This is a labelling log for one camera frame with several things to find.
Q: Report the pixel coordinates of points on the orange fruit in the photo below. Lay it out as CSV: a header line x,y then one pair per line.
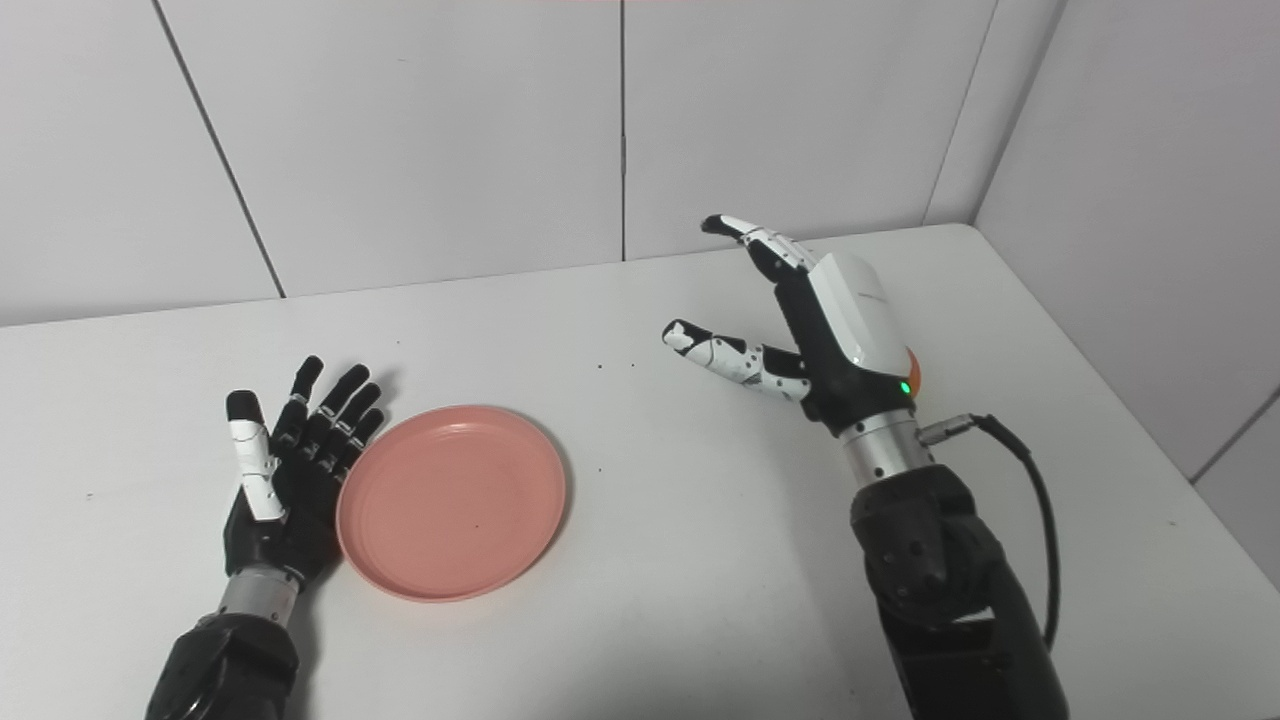
x,y
913,372

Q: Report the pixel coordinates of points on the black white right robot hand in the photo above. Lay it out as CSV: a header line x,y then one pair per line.
x,y
840,340

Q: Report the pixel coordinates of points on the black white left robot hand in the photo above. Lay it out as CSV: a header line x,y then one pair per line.
x,y
280,510

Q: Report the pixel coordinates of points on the pink round plate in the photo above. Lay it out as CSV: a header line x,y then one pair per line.
x,y
452,500

